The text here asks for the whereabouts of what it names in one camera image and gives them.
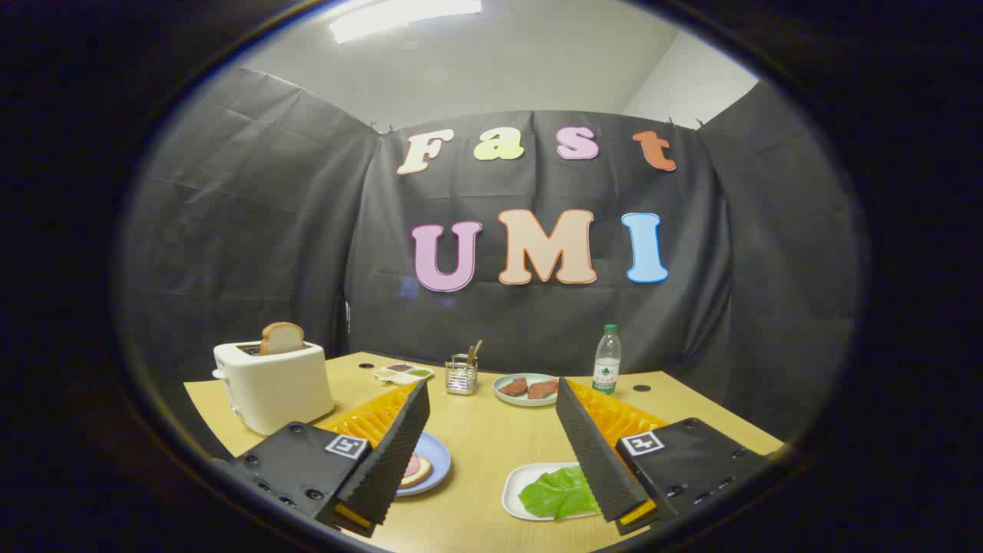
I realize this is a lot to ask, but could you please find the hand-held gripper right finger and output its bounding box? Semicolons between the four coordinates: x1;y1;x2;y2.
554;376;773;537

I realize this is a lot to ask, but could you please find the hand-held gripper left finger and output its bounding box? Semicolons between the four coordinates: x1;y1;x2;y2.
212;378;432;538

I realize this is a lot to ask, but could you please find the sandwich with ham slice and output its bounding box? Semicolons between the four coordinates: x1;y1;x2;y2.
398;452;434;490

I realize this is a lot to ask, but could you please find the blue plate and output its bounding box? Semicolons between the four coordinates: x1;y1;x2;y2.
393;431;452;498

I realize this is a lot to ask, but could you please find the green lettuce leaf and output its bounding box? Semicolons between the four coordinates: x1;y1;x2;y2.
518;465;602;521

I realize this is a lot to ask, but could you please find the white rectangular plate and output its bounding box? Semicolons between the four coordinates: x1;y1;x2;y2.
501;462;601;522

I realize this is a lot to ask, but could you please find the white sauce tray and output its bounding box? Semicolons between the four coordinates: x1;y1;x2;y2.
374;363;435;385

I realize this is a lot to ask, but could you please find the clear plastic water bottle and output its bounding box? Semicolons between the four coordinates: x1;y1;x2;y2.
592;324;623;395

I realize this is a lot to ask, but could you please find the metal mesh utensil holder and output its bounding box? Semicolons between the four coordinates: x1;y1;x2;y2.
445;340;484;396

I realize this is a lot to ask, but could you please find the pale green round plate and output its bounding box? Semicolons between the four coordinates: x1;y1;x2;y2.
492;373;560;407

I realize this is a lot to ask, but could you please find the white toaster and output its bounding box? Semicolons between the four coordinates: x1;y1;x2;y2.
212;340;336;437

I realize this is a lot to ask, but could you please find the bread slice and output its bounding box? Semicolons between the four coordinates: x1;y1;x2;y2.
260;322;306;356

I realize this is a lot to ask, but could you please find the black backdrop cloth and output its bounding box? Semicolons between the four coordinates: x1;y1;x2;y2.
117;65;862;448

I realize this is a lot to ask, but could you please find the ceiling light panel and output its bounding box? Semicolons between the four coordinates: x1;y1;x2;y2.
329;0;483;45

